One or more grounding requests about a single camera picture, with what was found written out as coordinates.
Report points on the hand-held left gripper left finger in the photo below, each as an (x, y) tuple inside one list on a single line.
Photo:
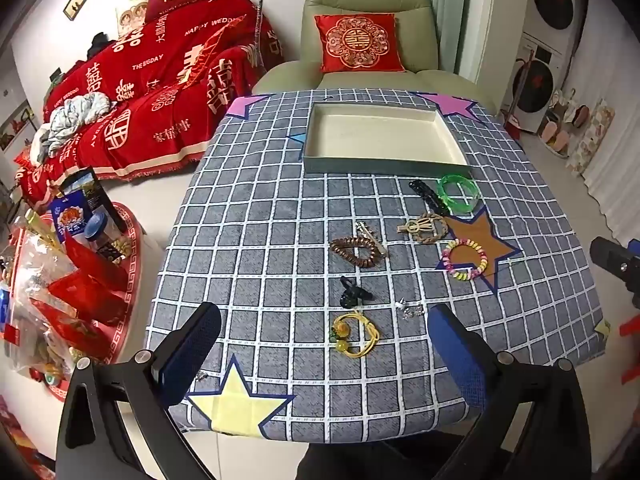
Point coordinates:
[(185, 360)]

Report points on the row of house slippers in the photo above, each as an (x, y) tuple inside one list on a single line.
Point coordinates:
[(562, 125)]

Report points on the small framed picture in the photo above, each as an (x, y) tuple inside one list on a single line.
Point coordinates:
[(75, 4)]

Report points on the small silver trinket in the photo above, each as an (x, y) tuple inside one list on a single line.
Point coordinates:
[(200, 375)]

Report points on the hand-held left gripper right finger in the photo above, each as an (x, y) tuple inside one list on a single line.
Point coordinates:
[(460, 355)]

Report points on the pale printed cushion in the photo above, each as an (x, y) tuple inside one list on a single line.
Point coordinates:
[(131, 15)]

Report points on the black claw hair clip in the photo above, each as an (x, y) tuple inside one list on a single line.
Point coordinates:
[(350, 294)]

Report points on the floral printed mat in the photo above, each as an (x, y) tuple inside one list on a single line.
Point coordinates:
[(595, 135)]

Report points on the gold bow hair clip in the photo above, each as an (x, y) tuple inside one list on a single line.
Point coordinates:
[(417, 227)]

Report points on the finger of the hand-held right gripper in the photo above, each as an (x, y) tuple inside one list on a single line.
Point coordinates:
[(612, 260)]

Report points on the floor lamp pole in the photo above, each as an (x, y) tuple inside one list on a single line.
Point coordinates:
[(261, 10)]

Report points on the clear jar blue lid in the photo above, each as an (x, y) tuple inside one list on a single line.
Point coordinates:
[(102, 232)]

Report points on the green translucent bangle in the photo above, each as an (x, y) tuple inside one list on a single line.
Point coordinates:
[(440, 191)]

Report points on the red plastic object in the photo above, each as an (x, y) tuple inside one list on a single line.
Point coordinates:
[(631, 350)]

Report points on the round red side table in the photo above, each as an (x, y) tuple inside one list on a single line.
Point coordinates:
[(135, 260)]

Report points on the red embroidered cushion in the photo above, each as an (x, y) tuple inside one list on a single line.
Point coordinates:
[(360, 42)]

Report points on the shallow white tray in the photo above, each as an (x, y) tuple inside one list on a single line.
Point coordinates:
[(375, 135)]

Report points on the pile of light clothing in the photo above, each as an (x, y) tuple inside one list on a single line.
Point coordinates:
[(75, 115)]

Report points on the silver earrings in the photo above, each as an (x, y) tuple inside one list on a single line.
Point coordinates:
[(411, 308)]

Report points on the white curtain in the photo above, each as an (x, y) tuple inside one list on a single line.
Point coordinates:
[(615, 160)]

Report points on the silver hair clip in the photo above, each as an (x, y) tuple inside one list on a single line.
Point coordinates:
[(367, 232)]

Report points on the sofa with red printed blanket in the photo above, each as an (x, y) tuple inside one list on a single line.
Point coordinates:
[(150, 110)]

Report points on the long black hair clip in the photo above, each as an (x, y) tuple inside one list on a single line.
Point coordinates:
[(427, 194)]

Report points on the blue printed box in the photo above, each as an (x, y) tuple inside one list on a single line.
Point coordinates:
[(67, 215)]

